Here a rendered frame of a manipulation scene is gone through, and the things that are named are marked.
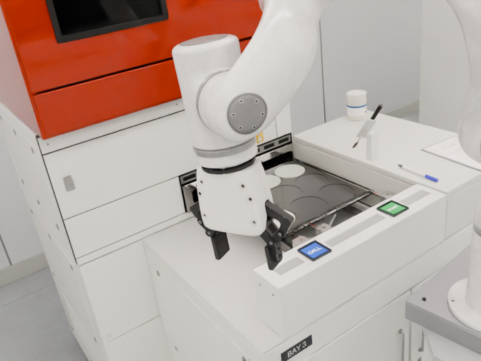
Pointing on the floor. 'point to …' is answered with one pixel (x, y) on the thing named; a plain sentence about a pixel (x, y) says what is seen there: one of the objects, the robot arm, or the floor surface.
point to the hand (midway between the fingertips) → (247, 254)
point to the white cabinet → (179, 309)
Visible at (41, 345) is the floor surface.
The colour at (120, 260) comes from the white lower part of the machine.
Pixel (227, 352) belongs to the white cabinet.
